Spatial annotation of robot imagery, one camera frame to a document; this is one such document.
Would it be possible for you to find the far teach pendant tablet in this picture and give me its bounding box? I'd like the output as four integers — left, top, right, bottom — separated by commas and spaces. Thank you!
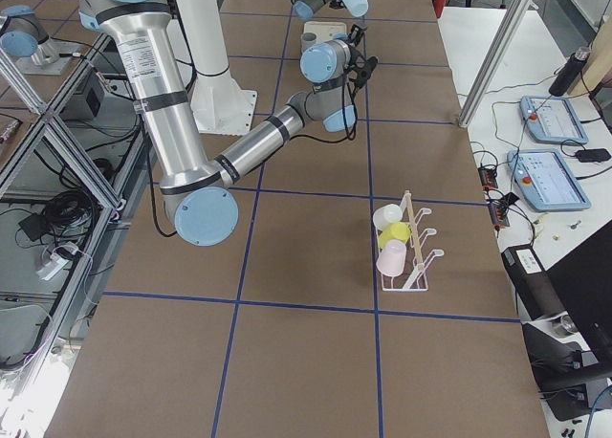
519, 96, 588, 145

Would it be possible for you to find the black monitor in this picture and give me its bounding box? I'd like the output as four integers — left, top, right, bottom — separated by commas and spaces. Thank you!
547, 224, 612, 361

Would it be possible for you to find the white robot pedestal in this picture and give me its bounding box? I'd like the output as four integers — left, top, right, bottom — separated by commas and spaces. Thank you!
176, 0, 257, 136

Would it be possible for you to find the near teach pendant tablet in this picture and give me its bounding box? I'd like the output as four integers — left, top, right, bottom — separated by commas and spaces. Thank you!
507, 149, 591, 212

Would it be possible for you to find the black water bottle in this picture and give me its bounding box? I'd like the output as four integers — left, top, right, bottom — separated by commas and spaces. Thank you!
548, 46, 591, 97

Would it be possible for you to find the pink plastic cup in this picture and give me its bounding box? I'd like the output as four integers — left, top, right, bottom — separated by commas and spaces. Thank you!
376, 239, 407, 278

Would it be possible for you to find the black label box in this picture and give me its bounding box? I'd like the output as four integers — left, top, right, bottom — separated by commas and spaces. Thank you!
501, 244, 565, 319

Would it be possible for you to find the cream plastic tray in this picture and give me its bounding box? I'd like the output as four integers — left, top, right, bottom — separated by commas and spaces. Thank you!
302, 20, 348, 44

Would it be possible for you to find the aluminium frame post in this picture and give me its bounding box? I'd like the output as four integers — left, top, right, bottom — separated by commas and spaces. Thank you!
458, 0, 549, 128

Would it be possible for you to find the grey plastic cup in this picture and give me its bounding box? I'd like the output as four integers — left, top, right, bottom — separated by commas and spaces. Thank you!
300, 32, 317, 54

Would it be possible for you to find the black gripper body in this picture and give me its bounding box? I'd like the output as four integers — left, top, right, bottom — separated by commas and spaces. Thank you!
346, 24, 379, 88

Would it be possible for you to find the yellow plastic cup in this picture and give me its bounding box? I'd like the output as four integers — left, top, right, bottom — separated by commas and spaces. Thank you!
378, 221, 411, 250

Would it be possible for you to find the white plastic cup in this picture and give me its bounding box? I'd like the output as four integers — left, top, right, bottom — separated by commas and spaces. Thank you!
372, 204, 403, 231

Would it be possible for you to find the white wire cup rack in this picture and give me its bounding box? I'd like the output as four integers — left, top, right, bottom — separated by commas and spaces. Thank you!
374, 190, 445, 293

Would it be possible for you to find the teach pendant tablet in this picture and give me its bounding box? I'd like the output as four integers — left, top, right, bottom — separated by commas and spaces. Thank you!
507, 149, 591, 212
519, 96, 588, 145

